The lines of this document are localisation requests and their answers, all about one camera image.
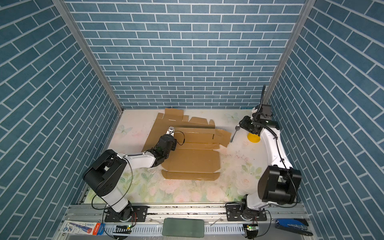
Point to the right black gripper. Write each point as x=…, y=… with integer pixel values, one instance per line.
x=244, y=122

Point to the brown cardboard box sheet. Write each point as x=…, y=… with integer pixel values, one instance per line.
x=196, y=156

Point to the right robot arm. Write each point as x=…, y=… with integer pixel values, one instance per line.
x=279, y=184

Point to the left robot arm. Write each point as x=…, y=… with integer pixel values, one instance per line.
x=105, y=173

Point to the yellow pencil cup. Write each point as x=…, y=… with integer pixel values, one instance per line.
x=253, y=138

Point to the metal spoon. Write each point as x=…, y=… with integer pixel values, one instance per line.
x=237, y=128

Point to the green rectangular pad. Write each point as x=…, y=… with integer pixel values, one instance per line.
x=190, y=228

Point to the blue black pliers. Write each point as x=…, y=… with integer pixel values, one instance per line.
x=297, y=226

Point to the white printed package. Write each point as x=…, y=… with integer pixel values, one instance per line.
x=82, y=228

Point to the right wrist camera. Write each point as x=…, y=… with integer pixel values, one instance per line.
x=262, y=112

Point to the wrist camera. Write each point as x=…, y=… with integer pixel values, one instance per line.
x=262, y=112
x=171, y=131

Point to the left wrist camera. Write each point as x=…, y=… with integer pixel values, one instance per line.
x=171, y=131

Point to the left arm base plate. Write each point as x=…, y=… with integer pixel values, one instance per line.
x=130, y=213

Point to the aluminium front rail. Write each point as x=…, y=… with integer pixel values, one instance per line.
x=213, y=214

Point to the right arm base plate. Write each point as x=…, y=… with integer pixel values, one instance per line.
x=236, y=213

